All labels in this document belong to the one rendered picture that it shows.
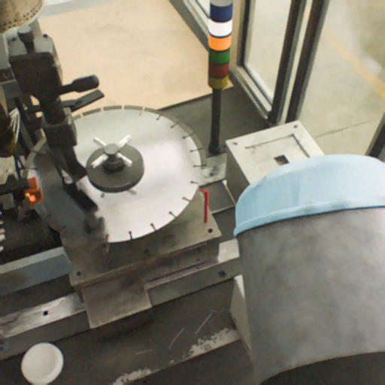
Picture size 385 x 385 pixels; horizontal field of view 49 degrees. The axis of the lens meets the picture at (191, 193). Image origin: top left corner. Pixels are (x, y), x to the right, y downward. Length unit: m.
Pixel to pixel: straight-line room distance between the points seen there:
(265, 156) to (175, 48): 0.65
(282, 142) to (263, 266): 0.72
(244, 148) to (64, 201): 0.39
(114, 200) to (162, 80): 0.62
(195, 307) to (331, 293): 0.68
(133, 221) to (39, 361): 0.32
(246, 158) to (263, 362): 0.70
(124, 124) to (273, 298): 0.72
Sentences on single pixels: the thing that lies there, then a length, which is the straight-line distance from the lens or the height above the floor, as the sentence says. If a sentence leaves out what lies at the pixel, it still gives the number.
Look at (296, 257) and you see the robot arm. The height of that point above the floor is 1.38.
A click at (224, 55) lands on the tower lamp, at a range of 0.91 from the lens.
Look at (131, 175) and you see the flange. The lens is 0.80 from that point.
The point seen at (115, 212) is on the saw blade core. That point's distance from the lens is 0.77.
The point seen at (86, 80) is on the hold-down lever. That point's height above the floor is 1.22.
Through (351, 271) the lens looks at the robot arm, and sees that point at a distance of 0.22.
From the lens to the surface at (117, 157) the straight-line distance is 0.79.
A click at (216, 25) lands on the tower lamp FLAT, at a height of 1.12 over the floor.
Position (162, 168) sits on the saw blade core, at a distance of 0.82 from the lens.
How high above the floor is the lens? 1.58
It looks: 53 degrees down
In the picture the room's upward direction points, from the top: 1 degrees counter-clockwise
